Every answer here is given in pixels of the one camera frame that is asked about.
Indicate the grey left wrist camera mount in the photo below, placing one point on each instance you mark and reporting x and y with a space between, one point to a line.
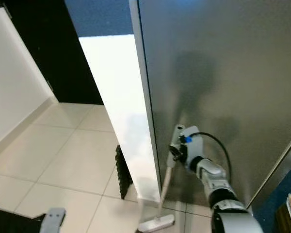
54 221

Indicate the black fridge rear grille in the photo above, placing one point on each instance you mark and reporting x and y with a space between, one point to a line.
123 172

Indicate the large dark floor mat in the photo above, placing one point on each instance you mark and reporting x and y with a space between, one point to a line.
286 184

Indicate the small black floor mat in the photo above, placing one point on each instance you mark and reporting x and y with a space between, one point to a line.
14 223

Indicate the black door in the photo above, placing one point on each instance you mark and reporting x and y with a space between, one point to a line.
58 53

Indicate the grey fridge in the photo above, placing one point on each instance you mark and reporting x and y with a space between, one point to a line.
218 73

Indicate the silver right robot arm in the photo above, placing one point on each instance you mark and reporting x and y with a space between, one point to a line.
213 177

